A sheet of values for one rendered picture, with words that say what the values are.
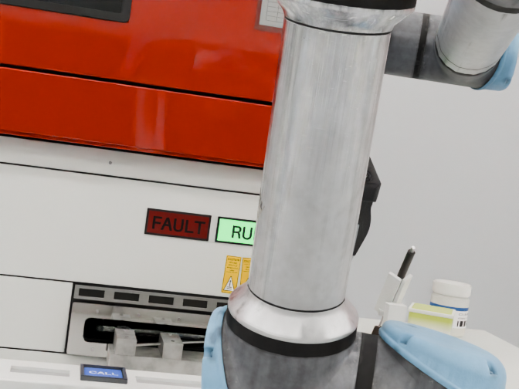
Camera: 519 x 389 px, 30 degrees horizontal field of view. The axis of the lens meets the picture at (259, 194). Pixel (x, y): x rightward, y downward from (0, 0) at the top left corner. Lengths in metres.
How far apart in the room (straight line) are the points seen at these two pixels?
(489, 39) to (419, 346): 0.30
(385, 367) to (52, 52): 1.02
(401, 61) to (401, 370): 0.40
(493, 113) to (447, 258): 0.54
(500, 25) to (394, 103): 2.52
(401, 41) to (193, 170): 0.75
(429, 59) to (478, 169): 2.44
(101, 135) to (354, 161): 0.97
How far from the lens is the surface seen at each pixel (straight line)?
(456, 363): 0.83
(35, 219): 1.76
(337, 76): 0.74
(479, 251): 3.56
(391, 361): 0.85
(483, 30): 0.92
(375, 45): 0.75
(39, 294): 1.78
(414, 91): 3.44
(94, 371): 1.21
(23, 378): 1.17
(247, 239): 1.79
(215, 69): 1.72
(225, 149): 1.72
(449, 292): 1.79
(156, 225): 1.76
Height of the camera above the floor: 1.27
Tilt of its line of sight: 3 degrees down
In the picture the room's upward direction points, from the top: 8 degrees clockwise
